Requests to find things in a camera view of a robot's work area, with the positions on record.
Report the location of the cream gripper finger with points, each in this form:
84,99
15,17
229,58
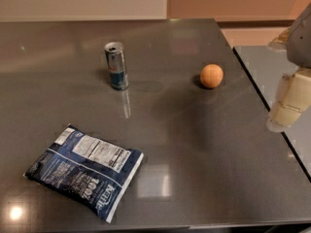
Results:
292,99

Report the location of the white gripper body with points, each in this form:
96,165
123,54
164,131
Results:
300,44

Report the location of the silver blue redbull can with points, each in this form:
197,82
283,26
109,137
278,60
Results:
114,52

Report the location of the orange fruit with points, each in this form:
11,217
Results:
211,76

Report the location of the dark blue chip bag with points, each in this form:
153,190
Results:
87,169

